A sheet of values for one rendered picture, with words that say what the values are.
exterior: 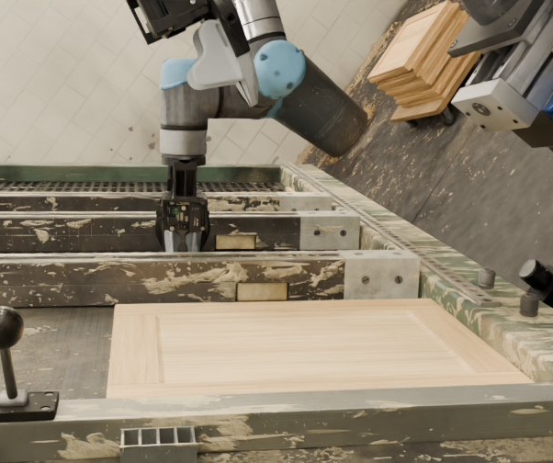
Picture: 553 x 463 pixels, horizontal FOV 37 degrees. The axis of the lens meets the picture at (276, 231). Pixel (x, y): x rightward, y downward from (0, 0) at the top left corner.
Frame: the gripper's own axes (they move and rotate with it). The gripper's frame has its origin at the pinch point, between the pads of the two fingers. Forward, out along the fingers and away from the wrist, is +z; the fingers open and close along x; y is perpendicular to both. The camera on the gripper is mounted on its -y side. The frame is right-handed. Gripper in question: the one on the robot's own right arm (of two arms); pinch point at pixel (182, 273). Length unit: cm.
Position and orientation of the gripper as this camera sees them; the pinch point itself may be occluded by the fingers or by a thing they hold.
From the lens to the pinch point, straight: 140.6
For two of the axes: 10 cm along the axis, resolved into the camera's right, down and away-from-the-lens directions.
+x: 9.9, 0.0, 1.6
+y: 1.6, 2.0, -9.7
